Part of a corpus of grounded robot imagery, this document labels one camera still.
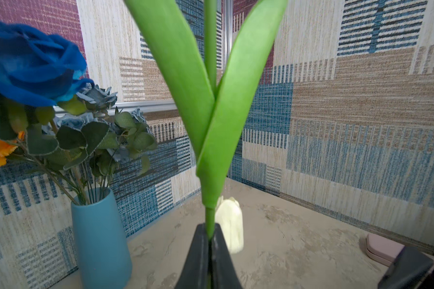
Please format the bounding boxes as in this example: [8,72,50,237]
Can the dark blue rose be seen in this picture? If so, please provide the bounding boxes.
[0,19,95,142]

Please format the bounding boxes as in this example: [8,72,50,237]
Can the light blue rose bunch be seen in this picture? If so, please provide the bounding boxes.
[20,84,157,206]

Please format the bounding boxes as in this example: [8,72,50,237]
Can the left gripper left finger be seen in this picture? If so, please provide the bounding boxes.
[175,223,209,289]

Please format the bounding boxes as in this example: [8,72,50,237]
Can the teal ceramic vase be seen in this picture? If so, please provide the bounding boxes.
[71,188,133,289]

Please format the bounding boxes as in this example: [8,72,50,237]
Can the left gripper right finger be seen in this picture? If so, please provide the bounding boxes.
[210,223,242,289]

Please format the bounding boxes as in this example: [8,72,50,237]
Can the pink tulip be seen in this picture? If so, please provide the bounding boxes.
[125,1,288,238]

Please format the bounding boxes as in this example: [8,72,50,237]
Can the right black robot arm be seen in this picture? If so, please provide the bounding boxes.
[377,246,434,289]

